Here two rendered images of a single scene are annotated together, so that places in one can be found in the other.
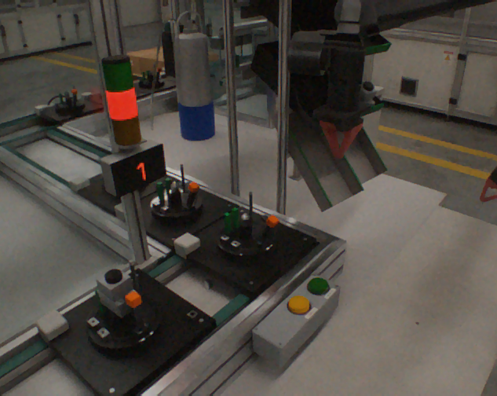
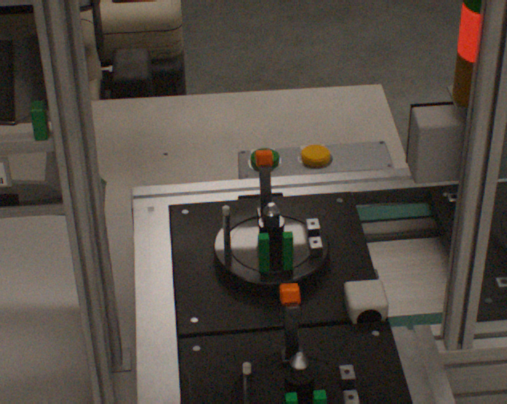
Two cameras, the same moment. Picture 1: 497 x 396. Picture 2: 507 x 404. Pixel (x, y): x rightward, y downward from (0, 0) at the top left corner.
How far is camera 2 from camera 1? 1.71 m
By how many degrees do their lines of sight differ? 101
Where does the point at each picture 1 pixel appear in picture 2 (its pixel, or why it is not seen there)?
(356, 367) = not seen: hidden behind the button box
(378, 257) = (55, 231)
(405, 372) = (252, 136)
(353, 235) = (15, 281)
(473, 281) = not seen: hidden behind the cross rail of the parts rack
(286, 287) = (299, 183)
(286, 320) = (347, 155)
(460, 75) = not seen: outside the picture
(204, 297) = (392, 273)
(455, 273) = (18, 159)
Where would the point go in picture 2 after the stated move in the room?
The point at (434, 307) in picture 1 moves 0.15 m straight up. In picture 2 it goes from (119, 152) to (110, 69)
